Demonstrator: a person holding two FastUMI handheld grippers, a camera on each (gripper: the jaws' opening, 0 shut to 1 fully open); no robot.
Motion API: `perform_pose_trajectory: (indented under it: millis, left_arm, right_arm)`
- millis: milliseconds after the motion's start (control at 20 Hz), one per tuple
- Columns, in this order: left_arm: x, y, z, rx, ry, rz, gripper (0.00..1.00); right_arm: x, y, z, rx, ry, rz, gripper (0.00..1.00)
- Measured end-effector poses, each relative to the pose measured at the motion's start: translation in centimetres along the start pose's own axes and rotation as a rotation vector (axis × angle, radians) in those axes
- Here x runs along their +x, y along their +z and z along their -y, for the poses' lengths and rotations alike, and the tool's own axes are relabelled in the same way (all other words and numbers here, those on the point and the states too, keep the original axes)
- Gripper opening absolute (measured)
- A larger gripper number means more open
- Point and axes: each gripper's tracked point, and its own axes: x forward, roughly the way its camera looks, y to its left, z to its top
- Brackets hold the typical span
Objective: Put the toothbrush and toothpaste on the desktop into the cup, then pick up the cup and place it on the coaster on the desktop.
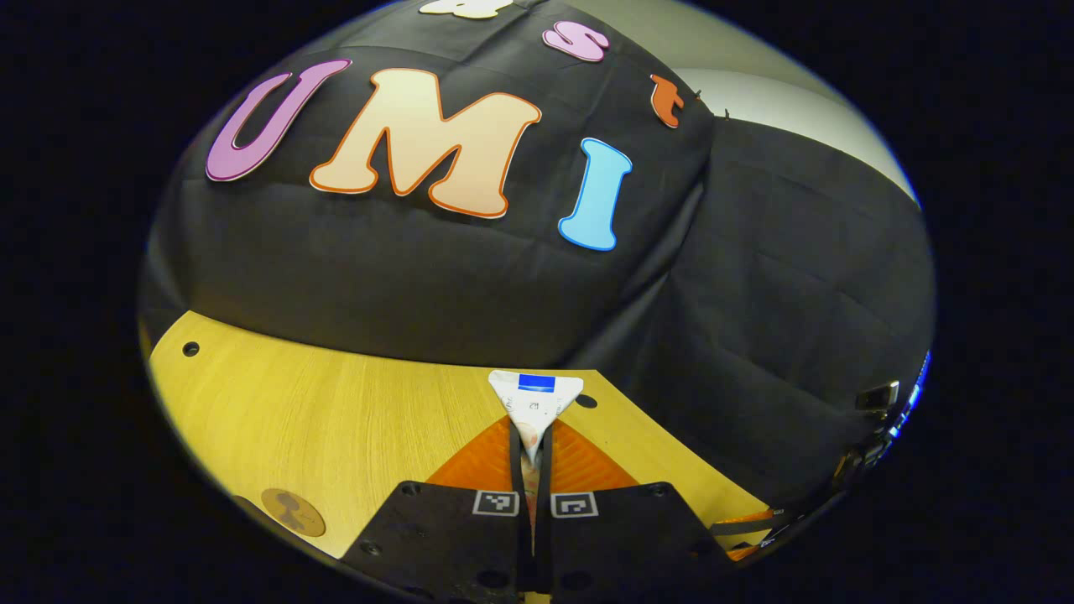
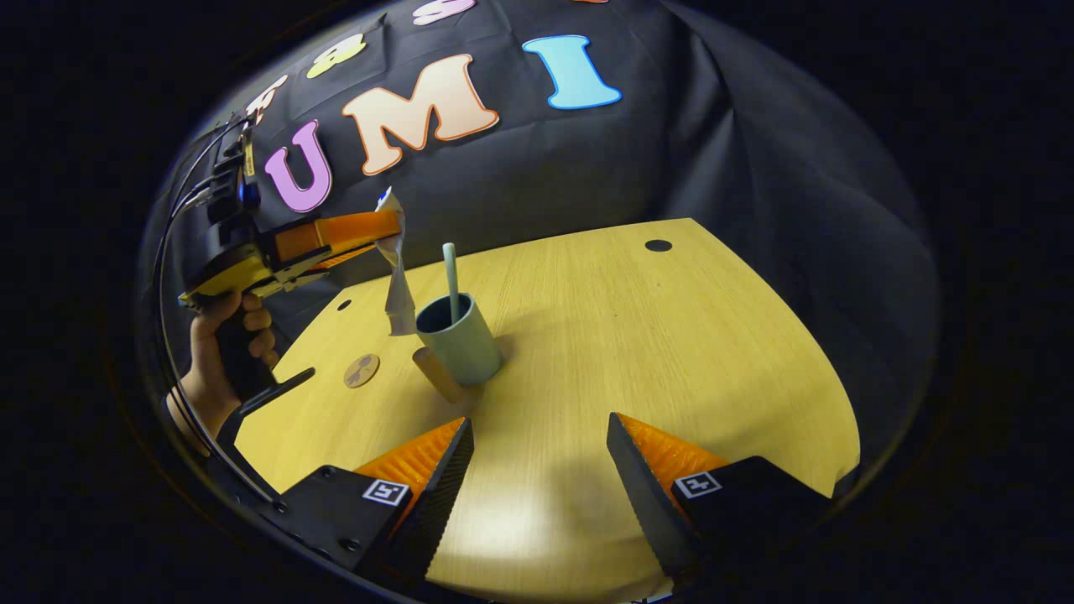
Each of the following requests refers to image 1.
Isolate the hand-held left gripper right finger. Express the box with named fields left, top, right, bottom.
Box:
left=537, top=415, right=731, bottom=592

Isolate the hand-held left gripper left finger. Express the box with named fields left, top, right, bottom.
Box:
left=344, top=415, right=538, bottom=601

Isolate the round brown coaster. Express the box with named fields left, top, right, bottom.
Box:
left=260, top=488, right=326, bottom=538

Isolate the white toothpaste tube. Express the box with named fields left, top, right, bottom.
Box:
left=488, top=370, right=585, bottom=538

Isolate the black backdrop cloth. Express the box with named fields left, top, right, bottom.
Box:
left=138, top=0, right=936, bottom=521

